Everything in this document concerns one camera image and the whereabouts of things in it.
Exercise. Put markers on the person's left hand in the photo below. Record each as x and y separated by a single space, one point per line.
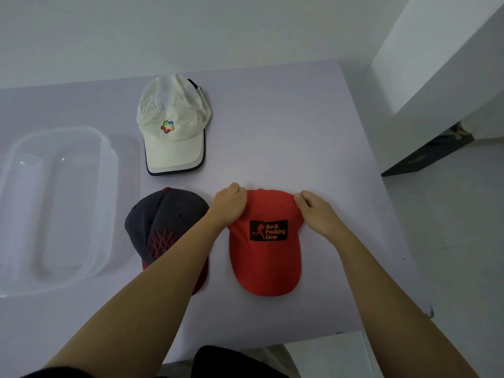
227 206

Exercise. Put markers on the person's right hand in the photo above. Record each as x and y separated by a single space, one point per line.
321 216

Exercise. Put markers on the person's left fingers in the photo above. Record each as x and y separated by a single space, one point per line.
235 188

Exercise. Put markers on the person's right fingers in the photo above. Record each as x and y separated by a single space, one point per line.
303 198

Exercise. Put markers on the red cap with black patch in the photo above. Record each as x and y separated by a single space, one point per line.
267 247

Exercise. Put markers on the person's left forearm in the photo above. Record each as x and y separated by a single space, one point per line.
145 299

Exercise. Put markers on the person's right forearm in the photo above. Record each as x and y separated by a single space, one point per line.
388 307

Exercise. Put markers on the dark grey and red cap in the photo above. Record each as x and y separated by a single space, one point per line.
165 228

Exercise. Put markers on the white cap with colourful logo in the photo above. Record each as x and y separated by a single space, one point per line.
173 125

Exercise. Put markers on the dark baseboard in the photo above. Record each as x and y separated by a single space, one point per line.
429 153

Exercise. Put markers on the person's black clothing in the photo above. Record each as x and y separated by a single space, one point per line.
232 364

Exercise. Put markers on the clear plastic storage box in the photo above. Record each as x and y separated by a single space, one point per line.
55 208

